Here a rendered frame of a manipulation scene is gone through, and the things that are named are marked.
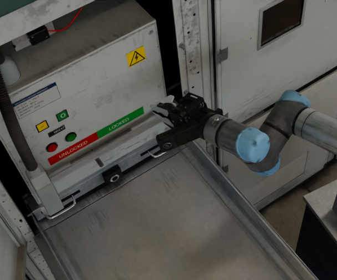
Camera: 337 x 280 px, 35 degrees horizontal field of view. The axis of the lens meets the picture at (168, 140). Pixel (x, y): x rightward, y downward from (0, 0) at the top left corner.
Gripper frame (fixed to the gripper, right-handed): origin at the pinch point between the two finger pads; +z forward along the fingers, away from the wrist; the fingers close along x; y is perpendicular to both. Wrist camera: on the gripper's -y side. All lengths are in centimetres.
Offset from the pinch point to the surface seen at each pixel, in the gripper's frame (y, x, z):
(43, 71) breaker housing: -16.9, 21.3, 13.5
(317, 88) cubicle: 70, -48, 0
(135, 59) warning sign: 6.0, 10.2, 8.2
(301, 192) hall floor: 70, -122, 18
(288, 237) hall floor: 46, -124, 9
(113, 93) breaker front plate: -2.2, 3.0, 12.4
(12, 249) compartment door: -48, -27, 26
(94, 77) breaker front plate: -6.0, 12.0, 11.0
